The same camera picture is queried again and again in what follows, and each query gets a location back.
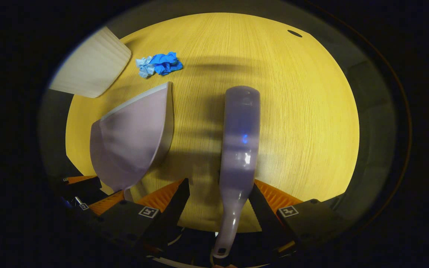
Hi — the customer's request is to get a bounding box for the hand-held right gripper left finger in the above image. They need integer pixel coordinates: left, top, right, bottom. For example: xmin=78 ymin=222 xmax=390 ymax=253
xmin=88 ymin=178 xmax=191 ymax=257

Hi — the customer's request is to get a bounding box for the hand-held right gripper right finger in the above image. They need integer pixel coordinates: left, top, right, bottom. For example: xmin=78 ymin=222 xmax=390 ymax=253
xmin=247 ymin=179 xmax=351 ymax=257

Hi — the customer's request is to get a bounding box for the pale purple dustpan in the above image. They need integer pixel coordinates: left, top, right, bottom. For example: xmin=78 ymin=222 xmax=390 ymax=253
xmin=90 ymin=81 xmax=174 ymax=201

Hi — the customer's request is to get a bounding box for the pale purple small broom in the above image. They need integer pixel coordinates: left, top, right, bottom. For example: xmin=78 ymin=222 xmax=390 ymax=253
xmin=212 ymin=86 xmax=261 ymax=259

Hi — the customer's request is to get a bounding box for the white ribbed garbage bin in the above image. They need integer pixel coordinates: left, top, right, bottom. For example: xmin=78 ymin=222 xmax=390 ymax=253
xmin=49 ymin=26 xmax=132 ymax=99

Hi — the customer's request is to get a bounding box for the light blue paper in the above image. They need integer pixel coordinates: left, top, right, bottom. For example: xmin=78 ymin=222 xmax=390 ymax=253
xmin=136 ymin=56 xmax=157 ymax=79

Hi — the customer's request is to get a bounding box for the dark blue paper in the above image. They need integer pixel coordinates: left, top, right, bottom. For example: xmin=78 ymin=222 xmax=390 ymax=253
xmin=149 ymin=51 xmax=184 ymax=76

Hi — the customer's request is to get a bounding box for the wooden desktop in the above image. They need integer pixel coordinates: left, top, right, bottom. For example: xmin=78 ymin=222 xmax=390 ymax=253
xmin=65 ymin=12 xmax=360 ymax=233

